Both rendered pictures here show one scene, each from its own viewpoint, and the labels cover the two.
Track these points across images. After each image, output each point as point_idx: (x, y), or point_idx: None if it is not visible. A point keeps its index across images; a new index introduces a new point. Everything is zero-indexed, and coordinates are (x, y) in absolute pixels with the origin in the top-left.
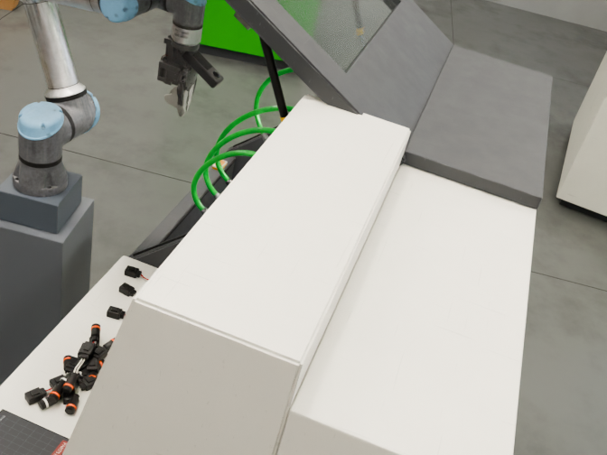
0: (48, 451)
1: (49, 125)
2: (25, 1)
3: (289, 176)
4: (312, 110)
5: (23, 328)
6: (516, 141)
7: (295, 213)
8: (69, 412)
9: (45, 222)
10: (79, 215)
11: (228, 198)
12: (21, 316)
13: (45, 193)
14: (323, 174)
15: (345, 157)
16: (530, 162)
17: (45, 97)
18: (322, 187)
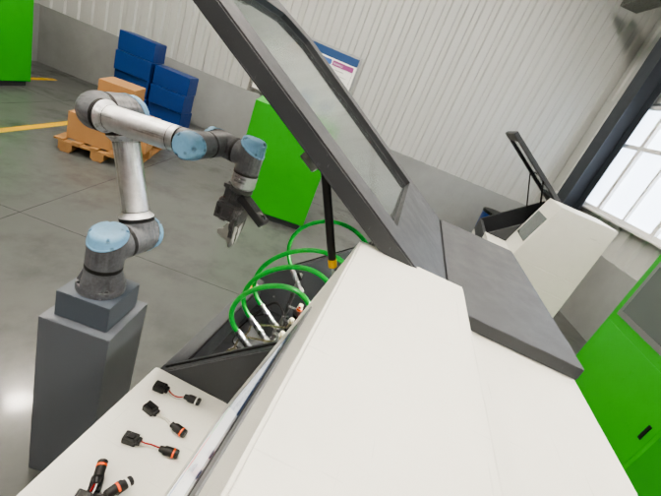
0: None
1: (113, 240)
2: (113, 139)
3: (372, 344)
4: (372, 258)
5: (65, 406)
6: (525, 304)
7: (398, 417)
8: None
9: (96, 322)
10: (131, 316)
11: (298, 386)
12: (64, 398)
13: (101, 297)
14: (409, 342)
15: (422, 318)
16: (550, 328)
17: (118, 218)
18: (414, 364)
